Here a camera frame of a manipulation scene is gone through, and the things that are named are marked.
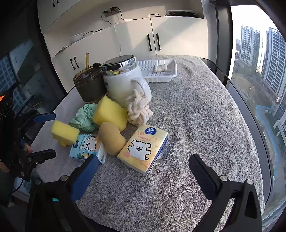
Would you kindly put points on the yellow sponge block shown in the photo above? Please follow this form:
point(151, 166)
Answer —
point(64, 133)
point(109, 111)

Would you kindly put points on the wall power outlet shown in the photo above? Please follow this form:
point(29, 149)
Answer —
point(112, 11)

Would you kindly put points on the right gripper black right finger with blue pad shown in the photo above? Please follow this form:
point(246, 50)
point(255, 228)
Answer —
point(245, 213)

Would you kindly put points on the yellow tissue pack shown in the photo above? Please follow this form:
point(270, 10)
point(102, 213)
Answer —
point(143, 148)

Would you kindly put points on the tan peanut-shaped sponge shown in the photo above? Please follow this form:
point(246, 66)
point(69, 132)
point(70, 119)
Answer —
point(111, 138)

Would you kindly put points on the mint green scrunchie cloth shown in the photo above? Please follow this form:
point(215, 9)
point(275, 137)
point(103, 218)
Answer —
point(83, 120)

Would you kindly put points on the grey knitted cloth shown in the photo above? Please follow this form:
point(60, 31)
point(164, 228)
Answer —
point(160, 68)

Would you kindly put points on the white plastic tray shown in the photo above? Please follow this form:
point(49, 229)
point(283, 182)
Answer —
point(146, 67)

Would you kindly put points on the person's hand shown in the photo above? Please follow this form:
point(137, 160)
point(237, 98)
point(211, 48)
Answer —
point(28, 149)

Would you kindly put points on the blue tissue pack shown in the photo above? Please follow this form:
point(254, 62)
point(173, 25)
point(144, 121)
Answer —
point(86, 145)

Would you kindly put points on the white cabinet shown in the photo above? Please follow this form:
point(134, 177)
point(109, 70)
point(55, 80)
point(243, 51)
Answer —
point(141, 29)

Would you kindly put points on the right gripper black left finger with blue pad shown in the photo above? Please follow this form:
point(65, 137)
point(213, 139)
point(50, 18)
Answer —
point(52, 205)

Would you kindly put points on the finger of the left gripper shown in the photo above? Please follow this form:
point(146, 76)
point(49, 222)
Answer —
point(44, 117)
point(41, 156)

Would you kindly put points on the white mug chrome lid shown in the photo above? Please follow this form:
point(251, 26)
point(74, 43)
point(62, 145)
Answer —
point(122, 75)

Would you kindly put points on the dark papers on cabinet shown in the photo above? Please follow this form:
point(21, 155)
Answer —
point(181, 13)

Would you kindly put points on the dark glass cup with straw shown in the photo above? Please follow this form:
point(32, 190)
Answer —
point(89, 82)

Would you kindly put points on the white bowl on cabinet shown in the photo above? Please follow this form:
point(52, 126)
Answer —
point(76, 37)

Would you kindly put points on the cream chunky knitted cloth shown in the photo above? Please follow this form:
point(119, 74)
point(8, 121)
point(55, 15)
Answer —
point(138, 110)

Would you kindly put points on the grey towel mat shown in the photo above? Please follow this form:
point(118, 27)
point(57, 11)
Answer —
point(201, 118)

